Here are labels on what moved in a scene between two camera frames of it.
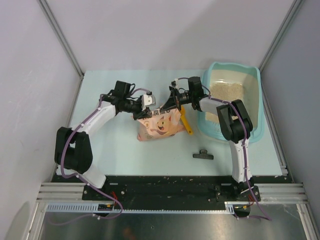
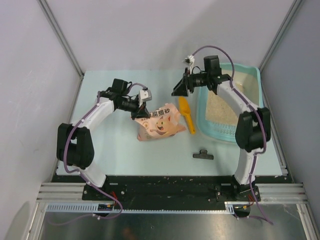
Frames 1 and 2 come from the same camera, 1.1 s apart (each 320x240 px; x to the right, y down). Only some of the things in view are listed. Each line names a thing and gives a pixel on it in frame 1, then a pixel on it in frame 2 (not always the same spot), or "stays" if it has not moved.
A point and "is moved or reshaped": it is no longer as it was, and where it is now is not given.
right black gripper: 174,101 → 181,89
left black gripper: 140,114 stays
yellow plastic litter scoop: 184,119 is moved or reshaped
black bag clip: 203,154 stays
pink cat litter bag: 162,122 stays
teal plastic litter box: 227,82 stays
